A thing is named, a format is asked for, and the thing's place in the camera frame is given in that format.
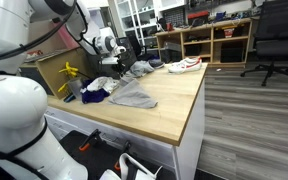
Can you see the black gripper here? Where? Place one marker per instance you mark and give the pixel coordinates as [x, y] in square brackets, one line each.
[118, 69]

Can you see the grey towel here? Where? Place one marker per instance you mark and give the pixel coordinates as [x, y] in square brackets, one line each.
[131, 93]

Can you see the wooden shelf unit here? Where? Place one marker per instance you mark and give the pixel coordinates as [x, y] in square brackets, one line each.
[220, 44]

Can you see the white crumpled cloth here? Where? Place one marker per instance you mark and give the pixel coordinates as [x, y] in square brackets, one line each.
[107, 83]

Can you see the yellow handled clamp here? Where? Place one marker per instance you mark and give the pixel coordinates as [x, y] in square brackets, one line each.
[69, 70]

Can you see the red toolbox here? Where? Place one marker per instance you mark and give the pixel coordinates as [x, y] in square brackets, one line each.
[198, 18]

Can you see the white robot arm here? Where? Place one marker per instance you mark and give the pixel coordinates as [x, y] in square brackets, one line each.
[28, 149]

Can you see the black office chair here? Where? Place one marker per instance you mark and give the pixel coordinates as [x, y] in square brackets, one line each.
[271, 37]

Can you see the large cardboard box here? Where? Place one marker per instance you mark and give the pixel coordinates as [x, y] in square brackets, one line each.
[49, 71]

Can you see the grey crumpled garment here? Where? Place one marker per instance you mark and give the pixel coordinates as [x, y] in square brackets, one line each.
[140, 68]

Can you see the orange black clamp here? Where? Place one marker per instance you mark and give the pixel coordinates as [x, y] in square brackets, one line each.
[125, 149]
[93, 137]

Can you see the purple cloth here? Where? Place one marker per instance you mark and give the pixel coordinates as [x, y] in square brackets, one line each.
[92, 96]

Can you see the white red sneaker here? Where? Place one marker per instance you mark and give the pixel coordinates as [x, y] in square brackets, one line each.
[186, 65]

